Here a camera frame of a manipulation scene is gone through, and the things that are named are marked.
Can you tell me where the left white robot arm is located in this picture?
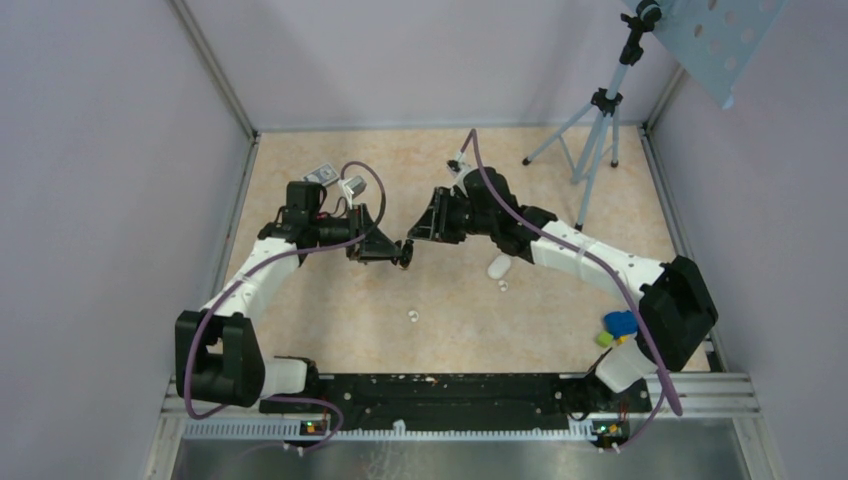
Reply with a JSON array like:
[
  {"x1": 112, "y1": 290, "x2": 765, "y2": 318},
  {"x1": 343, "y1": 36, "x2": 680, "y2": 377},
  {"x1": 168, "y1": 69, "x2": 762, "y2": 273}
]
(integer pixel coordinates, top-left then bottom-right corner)
[{"x1": 175, "y1": 181, "x2": 414, "y2": 414}]

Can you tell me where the light blue tripod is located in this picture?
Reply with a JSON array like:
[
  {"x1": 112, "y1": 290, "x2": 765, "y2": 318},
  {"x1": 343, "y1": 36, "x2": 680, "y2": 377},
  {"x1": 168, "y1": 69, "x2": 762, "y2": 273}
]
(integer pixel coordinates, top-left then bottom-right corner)
[{"x1": 521, "y1": 0, "x2": 664, "y2": 231}]

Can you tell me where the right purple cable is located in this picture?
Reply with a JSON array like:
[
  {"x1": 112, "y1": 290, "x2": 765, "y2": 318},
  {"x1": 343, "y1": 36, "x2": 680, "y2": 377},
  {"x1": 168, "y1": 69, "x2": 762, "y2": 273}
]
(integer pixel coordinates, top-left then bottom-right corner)
[{"x1": 457, "y1": 128, "x2": 685, "y2": 452}]

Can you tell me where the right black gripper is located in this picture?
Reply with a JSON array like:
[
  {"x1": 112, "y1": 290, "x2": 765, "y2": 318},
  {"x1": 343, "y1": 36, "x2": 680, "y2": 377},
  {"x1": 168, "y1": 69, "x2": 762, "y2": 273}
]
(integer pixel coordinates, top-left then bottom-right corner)
[{"x1": 409, "y1": 187, "x2": 497, "y2": 246}]

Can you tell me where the blue toy block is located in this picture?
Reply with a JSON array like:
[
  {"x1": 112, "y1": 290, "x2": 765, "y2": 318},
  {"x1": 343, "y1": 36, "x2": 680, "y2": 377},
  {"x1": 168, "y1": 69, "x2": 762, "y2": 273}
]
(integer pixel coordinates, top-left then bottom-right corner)
[{"x1": 602, "y1": 310, "x2": 639, "y2": 339}]

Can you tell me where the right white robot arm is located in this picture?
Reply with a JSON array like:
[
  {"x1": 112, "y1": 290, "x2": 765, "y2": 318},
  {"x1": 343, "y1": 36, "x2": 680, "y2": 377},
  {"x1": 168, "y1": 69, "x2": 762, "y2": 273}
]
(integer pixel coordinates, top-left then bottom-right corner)
[{"x1": 408, "y1": 167, "x2": 718, "y2": 412}]

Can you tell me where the green cube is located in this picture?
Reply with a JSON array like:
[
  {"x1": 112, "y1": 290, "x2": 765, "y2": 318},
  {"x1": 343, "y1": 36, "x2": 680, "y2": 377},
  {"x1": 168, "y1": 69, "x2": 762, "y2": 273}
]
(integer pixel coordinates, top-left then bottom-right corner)
[{"x1": 595, "y1": 331, "x2": 615, "y2": 348}]

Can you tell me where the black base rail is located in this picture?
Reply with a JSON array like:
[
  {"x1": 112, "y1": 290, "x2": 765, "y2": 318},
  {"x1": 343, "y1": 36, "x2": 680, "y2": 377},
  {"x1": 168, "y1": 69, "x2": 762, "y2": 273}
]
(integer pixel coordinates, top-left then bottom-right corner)
[{"x1": 258, "y1": 373, "x2": 652, "y2": 432}]

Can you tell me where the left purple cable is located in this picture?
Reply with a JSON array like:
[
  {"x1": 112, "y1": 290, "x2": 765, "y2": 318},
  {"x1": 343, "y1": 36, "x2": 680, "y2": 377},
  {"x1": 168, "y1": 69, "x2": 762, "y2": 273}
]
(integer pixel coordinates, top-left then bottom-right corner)
[{"x1": 182, "y1": 160, "x2": 388, "y2": 455}]

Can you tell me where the white charging case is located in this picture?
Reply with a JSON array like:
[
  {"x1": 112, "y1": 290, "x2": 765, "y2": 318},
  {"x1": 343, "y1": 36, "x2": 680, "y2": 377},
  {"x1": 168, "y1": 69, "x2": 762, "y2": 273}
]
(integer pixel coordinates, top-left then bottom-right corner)
[{"x1": 486, "y1": 255, "x2": 512, "y2": 280}]

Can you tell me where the purple cable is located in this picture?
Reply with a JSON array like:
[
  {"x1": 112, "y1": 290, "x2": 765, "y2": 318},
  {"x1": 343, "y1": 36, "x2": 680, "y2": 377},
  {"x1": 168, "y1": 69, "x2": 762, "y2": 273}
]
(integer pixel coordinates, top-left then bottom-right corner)
[
  {"x1": 182, "y1": 160, "x2": 388, "y2": 455},
  {"x1": 457, "y1": 128, "x2": 685, "y2": 452}
]

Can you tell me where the card deck box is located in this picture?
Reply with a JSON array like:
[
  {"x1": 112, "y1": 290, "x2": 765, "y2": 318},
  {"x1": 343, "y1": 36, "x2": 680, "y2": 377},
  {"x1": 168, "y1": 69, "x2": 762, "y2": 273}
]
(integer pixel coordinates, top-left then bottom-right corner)
[{"x1": 302, "y1": 163, "x2": 339, "y2": 185}]

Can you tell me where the perforated blue panel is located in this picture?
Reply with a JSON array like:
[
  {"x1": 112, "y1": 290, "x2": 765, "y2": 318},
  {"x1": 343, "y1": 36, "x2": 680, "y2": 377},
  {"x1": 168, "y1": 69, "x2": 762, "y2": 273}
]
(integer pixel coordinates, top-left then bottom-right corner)
[{"x1": 623, "y1": 0, "x2": 786, "y2": 110}]

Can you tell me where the black charging case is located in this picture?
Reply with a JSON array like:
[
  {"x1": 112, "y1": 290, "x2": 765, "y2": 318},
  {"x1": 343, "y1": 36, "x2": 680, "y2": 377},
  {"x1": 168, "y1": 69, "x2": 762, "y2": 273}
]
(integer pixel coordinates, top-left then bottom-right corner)
[{"x1": 397, "y1": 239, "x2": 414, "y2": 270}]

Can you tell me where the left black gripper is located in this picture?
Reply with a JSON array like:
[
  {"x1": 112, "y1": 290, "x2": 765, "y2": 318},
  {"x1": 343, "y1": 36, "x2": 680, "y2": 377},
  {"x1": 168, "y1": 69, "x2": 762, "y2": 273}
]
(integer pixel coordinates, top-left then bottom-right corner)
[{"x1": 309, "y1": 203, "x2": 401, "y2": 263}]

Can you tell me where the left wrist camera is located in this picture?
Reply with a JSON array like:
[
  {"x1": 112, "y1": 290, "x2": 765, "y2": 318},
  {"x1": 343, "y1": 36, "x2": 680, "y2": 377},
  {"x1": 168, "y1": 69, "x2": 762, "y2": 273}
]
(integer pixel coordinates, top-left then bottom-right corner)
[{"x1": 338, "y1": 175, "x2": 367, "y2": 203}]

